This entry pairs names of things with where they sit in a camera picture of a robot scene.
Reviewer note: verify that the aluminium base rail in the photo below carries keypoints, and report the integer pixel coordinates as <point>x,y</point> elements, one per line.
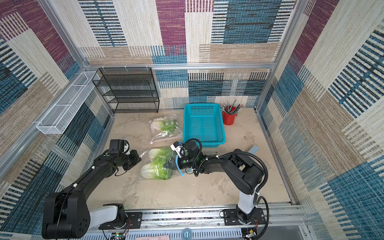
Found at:
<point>287,222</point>

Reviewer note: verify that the white wire mesh tray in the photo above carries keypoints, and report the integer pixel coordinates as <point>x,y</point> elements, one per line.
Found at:
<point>58,118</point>

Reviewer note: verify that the black wire shelf rack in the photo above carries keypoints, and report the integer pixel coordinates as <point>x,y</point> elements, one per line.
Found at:
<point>128,89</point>

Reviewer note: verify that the blue-zip clear bag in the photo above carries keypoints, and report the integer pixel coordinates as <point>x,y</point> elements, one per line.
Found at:
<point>147,160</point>

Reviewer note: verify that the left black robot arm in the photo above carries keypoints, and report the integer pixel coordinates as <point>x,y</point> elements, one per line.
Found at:
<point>66,214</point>

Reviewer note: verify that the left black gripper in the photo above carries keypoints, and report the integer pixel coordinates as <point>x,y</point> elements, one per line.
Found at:
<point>136,159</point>

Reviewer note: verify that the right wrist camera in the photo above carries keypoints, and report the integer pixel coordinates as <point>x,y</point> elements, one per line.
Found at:
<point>179,148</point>

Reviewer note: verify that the chinese cabbage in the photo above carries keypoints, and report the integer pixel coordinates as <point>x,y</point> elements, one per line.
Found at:
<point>162,153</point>
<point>156,170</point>

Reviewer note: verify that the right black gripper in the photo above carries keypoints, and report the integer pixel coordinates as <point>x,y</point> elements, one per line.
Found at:
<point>179,162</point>

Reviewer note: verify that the teal plastic basket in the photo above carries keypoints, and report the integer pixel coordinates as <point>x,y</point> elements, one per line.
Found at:
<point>205,123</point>

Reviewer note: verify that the red pen cup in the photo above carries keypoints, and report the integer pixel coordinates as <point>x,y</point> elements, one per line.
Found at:
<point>229,117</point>

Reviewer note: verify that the pink-zip dotted bag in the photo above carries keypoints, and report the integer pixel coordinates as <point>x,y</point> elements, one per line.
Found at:
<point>160,137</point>

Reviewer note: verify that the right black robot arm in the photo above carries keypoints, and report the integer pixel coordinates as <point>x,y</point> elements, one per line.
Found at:
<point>246,171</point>

